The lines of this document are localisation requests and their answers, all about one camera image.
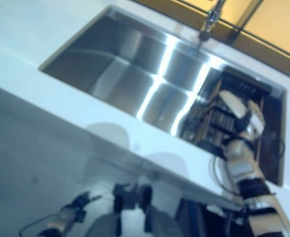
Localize dark robot right hand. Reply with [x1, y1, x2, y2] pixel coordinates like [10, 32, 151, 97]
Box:
[238, 100, 266, 144]

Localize beige ceramic plate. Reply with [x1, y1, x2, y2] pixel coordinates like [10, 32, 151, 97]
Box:
[219, 90, 249, 119]

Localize black sink dish rack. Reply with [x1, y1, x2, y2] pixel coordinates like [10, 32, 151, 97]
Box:
[180, 65, 271, 155]

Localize chrome gooseneck kitchen faucet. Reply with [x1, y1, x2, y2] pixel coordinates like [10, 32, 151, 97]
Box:
[199, 0, 227, 42]

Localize stainless steel kitchen sink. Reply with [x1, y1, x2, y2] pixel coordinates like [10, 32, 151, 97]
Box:
[38, 5, 288, 187]

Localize wide glossy white cabinet door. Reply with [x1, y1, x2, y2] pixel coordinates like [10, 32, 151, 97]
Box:
[0, 82, 145, 237]

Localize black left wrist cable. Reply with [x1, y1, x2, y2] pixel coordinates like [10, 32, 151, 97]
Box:
[18, 213, 61, 235]

